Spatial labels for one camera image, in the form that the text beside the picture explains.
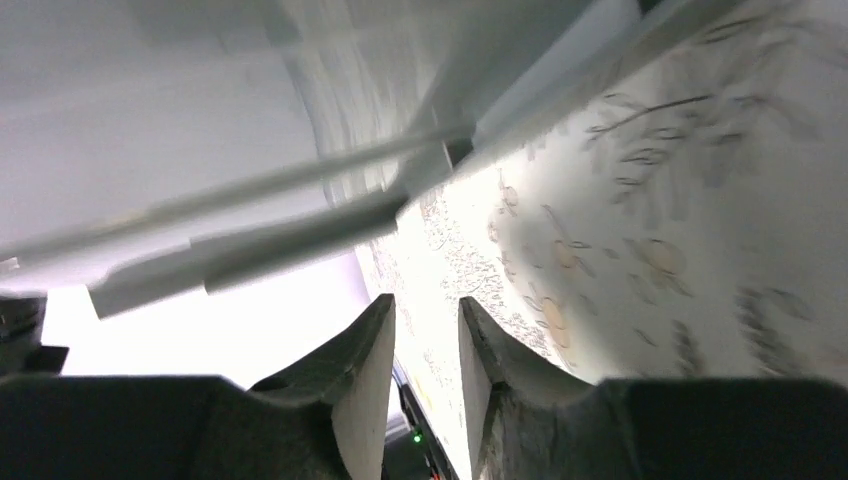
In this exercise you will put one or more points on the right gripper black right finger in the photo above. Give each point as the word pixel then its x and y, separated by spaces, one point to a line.
pixel 528 419

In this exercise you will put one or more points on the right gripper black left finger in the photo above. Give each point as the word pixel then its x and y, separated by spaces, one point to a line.
pixel 322 417

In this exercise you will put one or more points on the grey plastic crate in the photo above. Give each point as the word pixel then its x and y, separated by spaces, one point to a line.
pixel 152 147

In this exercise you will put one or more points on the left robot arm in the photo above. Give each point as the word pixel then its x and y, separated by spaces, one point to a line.
pixel 22 350

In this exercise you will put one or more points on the floral patterned table mat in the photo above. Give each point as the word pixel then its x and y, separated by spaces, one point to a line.
pixel 689 221

